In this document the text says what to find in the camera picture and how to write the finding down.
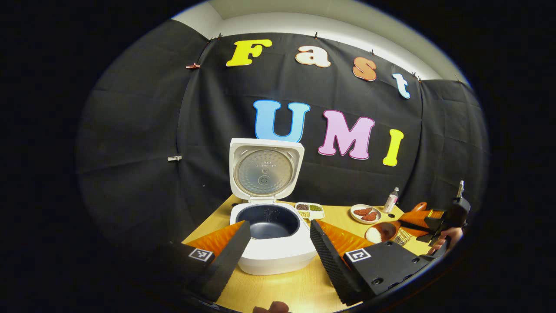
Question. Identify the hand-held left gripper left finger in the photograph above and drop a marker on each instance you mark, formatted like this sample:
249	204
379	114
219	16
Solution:
226	265

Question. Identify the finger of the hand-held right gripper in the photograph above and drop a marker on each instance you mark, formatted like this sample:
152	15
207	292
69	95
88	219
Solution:
421	216
423	232

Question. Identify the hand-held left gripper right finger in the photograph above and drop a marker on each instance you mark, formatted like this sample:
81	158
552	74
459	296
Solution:
330	269

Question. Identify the brown wooden spoon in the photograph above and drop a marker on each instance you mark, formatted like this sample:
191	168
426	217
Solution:
388	230

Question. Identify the white rice cooker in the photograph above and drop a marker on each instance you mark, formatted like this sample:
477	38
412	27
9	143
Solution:
282	256

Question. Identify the scoop of white rice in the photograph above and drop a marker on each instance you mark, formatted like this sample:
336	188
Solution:
373	235

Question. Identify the clear bottle pink label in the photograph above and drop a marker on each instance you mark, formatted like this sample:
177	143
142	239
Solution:
390	202

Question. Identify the red-brown sausage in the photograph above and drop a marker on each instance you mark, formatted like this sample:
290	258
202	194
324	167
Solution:
370	216
363	211

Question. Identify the white round plate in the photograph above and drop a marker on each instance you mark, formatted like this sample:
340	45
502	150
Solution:
357	218

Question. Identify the white divided dish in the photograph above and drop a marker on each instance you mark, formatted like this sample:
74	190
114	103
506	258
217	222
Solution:
310	211

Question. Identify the heap of green beans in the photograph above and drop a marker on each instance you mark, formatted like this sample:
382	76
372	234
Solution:
316	208

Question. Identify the heap of dark beans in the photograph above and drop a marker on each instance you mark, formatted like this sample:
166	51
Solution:
302	207

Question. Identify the black backdrop cloth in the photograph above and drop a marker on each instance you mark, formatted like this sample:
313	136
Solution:
208	108

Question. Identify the copper cloth clip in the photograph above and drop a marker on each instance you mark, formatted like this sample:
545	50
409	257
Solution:
193	66

